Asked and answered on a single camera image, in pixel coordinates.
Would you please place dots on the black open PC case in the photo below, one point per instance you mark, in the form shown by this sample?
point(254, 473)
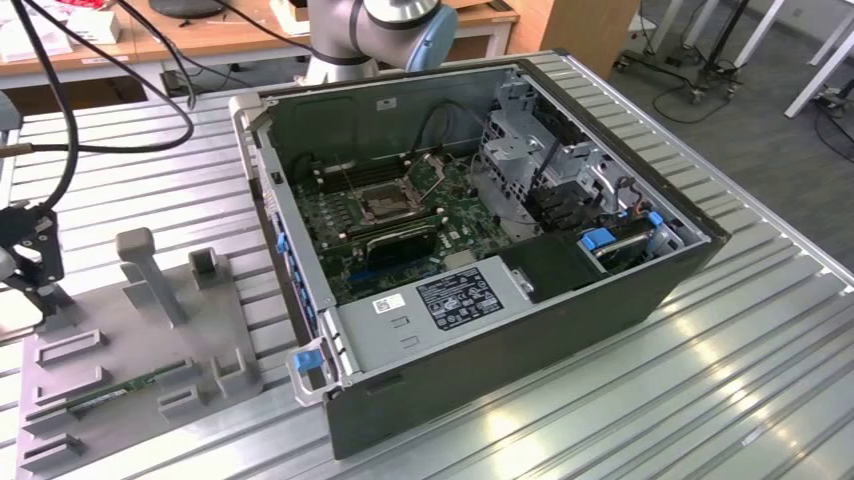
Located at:
point(534, 350)

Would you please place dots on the black RAM slot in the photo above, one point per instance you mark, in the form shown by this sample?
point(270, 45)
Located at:
point(381, 235)
point(361, 164)
point(364, 175)
point(390, 226)

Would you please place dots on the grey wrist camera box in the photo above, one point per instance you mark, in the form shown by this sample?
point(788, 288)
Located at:
point(7, 265)

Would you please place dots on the black graphics card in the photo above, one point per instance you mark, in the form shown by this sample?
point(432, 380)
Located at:
point(401, 245)

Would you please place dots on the hard disk in blue carrier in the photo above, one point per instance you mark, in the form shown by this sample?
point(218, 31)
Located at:
point(601, 240)

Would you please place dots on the white box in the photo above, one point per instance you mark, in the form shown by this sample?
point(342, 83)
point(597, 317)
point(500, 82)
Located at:
point(90, 27)

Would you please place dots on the wooden cabinet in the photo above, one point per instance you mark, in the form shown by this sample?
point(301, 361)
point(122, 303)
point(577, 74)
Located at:
point(588, 30)

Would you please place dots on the small blue clip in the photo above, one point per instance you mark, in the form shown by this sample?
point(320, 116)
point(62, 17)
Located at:
point(654, 219)

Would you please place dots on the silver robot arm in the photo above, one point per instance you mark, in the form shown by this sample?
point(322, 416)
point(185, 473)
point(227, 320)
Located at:
point(348, 30)

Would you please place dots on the green RAM stick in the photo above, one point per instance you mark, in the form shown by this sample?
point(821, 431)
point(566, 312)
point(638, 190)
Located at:
point(107, 397)

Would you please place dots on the blue case latch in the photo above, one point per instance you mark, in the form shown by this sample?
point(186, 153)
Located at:
point(308, 361)

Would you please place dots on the dark round desk item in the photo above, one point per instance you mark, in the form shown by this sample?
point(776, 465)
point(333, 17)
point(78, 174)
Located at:
point(187, 6)

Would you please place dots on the silver chipset heatsink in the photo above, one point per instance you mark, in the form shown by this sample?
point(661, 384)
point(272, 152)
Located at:
point(461, 260)

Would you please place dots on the black wheeled stand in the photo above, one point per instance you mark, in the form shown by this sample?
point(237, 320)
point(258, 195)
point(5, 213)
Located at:
point(724, 30)

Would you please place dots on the wooden desk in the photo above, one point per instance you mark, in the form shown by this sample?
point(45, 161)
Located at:
point(217, 45)

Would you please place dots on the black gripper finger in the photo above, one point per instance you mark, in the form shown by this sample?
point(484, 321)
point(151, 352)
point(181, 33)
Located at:
point(50, 250)

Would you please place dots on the grey parts rack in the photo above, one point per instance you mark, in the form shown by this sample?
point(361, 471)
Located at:
point(134, 345)

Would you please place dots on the blue card clip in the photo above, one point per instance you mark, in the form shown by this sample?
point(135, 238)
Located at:
point(281, 243)

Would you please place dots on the silver drive cage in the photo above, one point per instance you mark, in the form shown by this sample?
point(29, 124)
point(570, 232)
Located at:
point(514, 150)

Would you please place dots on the blue expansion slot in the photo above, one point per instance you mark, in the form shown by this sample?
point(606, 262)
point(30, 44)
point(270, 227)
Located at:
point(374, 276)

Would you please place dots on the green motherboard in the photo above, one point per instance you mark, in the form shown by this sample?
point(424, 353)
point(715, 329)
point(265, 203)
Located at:
point(468, 220)

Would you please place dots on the small cardboard box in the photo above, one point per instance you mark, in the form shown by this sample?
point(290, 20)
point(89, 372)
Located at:
point(294, 9)

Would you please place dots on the CPU socket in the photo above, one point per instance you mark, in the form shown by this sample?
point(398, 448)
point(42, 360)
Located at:
point(388, 202)

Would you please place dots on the silver power supply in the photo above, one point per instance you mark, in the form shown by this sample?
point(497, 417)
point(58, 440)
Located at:
point(401, 330)

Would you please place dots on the black disk bay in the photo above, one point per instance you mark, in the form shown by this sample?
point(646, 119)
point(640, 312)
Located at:
point(557, 205)

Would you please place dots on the white table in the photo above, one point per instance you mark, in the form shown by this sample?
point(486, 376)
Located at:
point(817, 65)
point(761, 32)

